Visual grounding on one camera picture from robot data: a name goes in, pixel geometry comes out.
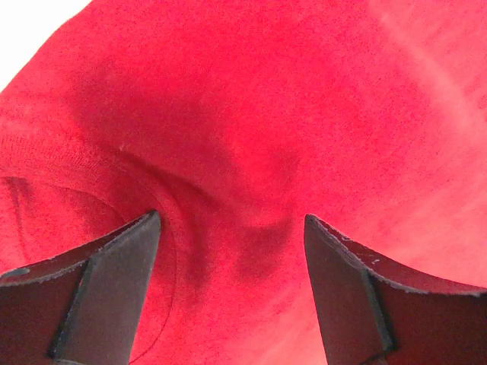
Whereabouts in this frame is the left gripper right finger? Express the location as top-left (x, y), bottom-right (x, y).
top-left (304, 215), bottom-right (486, 364)

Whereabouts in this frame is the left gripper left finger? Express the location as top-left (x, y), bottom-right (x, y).
top-left (1, 211), bottom-right (161, 365)

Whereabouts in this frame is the red t shirt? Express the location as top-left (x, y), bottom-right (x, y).
top-left (1, 1), bottom-right (486, 364)

